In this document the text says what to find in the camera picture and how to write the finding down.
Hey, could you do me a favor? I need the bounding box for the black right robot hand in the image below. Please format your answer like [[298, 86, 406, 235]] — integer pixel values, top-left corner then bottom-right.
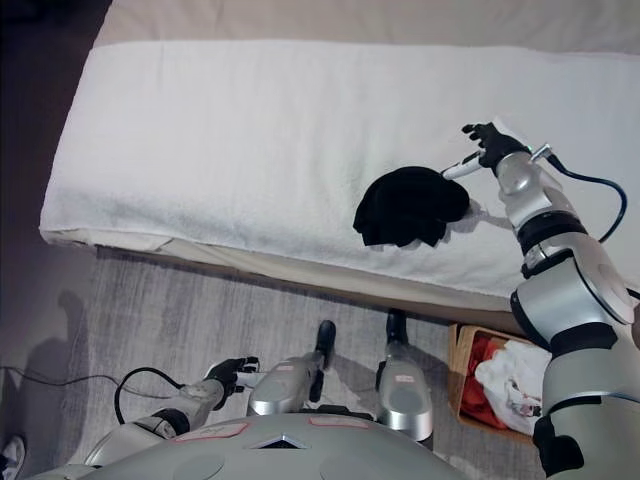
[[439, 121, 531, 181]]

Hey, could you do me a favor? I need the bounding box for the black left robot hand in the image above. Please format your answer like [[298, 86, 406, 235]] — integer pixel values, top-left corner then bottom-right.
[[202, 356, 261, 401]]

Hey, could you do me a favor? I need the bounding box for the black garment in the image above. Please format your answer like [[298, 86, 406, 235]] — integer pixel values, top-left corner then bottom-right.
[[352, 167, 471, 249]]

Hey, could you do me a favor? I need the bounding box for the bed with white blanket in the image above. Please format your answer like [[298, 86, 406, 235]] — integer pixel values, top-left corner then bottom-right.
[[38, 0, 640, 334]]

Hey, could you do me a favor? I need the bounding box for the white terry bed throw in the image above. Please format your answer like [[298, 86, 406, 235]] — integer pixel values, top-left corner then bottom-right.
[[38, 39, 640, 314]]

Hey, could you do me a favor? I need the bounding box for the wooden laundry basket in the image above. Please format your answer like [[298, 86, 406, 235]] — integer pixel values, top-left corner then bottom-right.
[[447, 323, 551, 444]]

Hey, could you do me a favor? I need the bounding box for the silver left robot leg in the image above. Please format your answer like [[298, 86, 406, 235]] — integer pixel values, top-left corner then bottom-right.
[[247, 319, 337, 416]]

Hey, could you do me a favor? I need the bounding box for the silver robot leg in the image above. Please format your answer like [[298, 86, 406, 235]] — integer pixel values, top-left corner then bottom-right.
[[374, 308, 434, 442], [247, 319, 337, 416]]

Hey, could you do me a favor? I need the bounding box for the grey floor rug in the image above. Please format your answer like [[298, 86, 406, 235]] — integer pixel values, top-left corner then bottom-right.
[[29, 244, 551, 480]]

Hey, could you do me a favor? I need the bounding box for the silver robot torso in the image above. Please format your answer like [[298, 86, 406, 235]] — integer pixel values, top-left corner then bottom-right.
[[29, 409, 471, 480]]

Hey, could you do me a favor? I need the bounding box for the silver right robot leg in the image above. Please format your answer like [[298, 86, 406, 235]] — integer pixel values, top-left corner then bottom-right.
[[374, 308, 434, 442]]

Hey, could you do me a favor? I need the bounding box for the white shoe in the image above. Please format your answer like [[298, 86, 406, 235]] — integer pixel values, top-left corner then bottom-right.
[[0, 434, 26, 474]]

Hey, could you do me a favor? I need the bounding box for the white printed garment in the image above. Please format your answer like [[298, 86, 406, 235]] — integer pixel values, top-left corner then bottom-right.
[[473, 341, 554, 435]]

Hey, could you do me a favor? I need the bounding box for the red garment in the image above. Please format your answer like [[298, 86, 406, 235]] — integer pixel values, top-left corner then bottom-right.
[[459, 335, 511, 431]]

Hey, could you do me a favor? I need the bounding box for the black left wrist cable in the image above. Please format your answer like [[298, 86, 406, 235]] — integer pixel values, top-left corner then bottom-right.
[[113, 367, 184, 426]]

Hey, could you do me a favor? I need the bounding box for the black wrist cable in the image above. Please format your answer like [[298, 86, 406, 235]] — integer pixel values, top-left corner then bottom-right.
[[529, 143, 629, 244], [113, 367, 184, 426]]

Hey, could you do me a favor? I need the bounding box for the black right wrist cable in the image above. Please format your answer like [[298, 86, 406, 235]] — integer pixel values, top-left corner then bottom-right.
[[529, 143, 629, 244]]

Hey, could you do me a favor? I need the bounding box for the thin black floor cable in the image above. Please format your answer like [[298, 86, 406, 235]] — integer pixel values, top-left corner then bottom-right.
[[0, 367, 121, 390]]

